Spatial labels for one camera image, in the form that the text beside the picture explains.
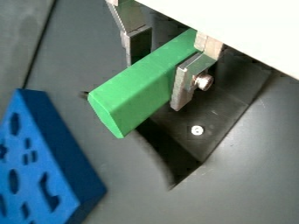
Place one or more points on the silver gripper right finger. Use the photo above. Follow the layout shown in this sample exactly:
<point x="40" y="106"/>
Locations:
<point x="191" y="74"/>

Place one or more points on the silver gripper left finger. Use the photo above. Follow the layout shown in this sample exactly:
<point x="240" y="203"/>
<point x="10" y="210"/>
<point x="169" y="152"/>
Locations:
<point x="134" y="32"/>

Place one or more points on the green hexagon block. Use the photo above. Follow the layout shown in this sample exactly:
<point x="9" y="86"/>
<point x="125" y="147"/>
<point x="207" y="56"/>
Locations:
<point x="126" y="99"/>

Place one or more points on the blue shape sorting board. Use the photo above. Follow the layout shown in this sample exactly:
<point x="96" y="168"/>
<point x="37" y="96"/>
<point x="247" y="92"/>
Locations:
<point x="48" y="183"/>

